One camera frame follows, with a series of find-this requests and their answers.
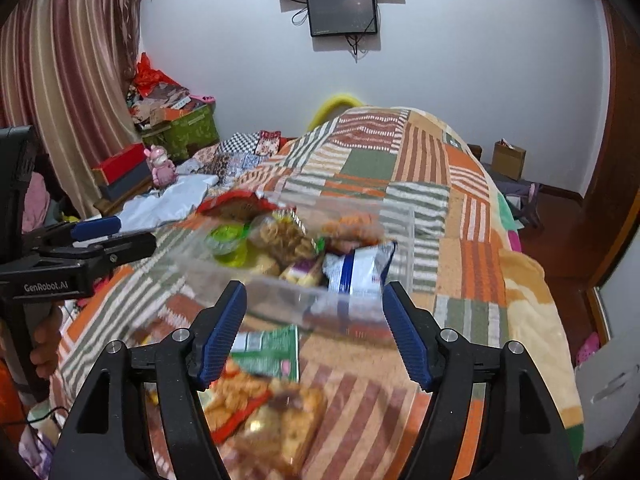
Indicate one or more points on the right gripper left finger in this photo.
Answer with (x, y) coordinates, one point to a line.
(107, 435)

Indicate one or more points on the brown wooden door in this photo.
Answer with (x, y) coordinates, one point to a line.
(612, 201)

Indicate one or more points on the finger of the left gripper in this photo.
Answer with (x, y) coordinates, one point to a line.
(67, 233)
(112, 252)

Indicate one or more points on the dark blue box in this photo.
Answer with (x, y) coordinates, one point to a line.
(126, 183)

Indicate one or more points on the patchwork striped bed quilt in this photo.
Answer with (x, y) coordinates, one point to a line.
(469, 273)

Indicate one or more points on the cracker pack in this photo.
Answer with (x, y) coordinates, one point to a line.
(351, 232)

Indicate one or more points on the striped pink beige curtain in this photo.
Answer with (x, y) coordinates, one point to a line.
(66, 66)

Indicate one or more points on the green storage box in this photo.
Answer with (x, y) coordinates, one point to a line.
(184, 136)

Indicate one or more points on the green edged snack bag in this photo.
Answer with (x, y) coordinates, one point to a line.
(271, 353)

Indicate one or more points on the clear bag fried crisps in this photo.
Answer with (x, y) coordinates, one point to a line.
(282, 235)

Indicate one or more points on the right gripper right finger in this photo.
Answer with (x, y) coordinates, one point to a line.
(521, 433)

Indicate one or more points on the red plastic bag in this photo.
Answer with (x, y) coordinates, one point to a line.
(147, 78)

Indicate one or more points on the blue white red snack bag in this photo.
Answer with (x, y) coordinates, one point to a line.
(360, 273)

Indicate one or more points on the small black wall monitor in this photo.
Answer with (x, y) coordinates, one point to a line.
(342, 17)

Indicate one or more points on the green jelly cup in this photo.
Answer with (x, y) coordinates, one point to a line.
(228, 245)

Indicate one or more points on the red gift box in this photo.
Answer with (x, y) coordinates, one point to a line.
(116, 166)

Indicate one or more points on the brown cardboard box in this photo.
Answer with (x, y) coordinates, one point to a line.
(508, 160)

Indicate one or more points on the yellow purple wafer stick pack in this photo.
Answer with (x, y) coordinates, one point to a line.
(305, 273)

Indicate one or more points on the checkered patchwork blanket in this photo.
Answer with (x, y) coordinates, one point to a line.
(230, 158)

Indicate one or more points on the pink rabbit plush toy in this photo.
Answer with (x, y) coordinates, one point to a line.
(162, 168)

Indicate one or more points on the person left hand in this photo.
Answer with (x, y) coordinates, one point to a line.
(47, 339)

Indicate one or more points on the red barcode nugget snack bag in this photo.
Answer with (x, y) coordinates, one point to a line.
(231, 399)

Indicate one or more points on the white plastic bag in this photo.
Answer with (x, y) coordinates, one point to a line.
(172, 204)

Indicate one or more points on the clear plastic storage bin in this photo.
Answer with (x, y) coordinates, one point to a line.
(311, 308)

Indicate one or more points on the red long snack bag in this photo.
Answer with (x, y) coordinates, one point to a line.
(236, 205)

